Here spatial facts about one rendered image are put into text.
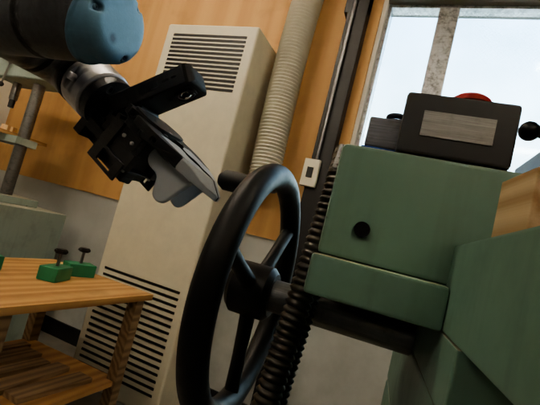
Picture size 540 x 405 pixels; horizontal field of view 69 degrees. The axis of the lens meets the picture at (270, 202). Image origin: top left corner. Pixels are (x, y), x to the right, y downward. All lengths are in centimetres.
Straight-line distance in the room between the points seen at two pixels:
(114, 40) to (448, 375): 39
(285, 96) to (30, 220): 146
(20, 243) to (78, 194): 49
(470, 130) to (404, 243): 10
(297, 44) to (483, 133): 172
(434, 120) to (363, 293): 14
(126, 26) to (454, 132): 32
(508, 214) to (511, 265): 8
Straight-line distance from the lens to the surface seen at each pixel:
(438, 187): 31
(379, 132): 36
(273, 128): 185
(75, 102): 55
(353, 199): 31
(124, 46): 44
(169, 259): 183
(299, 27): 205
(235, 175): 45
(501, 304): 18
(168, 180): 45
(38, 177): 296
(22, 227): 237
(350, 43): 205
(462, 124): 33
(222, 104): 187
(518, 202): 24
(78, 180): 269
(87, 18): 42
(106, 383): 175
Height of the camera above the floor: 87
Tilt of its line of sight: 5 degrees up
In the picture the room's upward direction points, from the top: 14 degrees clockwise
